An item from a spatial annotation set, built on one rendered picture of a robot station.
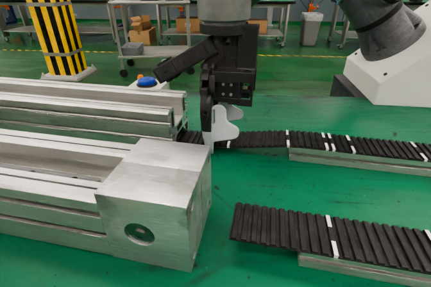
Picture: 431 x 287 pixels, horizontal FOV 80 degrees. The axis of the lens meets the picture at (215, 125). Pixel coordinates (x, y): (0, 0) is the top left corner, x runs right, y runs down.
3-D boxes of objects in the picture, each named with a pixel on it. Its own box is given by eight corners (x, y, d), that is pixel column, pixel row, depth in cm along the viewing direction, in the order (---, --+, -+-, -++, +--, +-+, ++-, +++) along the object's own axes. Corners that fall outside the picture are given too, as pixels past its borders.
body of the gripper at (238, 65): (251, 111, 39) (257, 27, 33) (196, 107, 40) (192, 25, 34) (254, 93, 45) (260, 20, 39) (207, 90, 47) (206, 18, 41)
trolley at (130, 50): (192, 63, 380) (189, -14, 331) (194, 74, 332) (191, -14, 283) (121, 65, 369) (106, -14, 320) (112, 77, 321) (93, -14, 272)
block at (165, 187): (215, 190, 37) (215, 134, 33) (191, 273, 27) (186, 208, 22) (156, 182, 39) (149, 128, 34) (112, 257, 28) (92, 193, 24)
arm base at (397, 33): (356, 53, 80) (340, 28, 77) (407, 18, 73) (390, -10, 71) (376, 67, 67) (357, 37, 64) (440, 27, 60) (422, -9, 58)
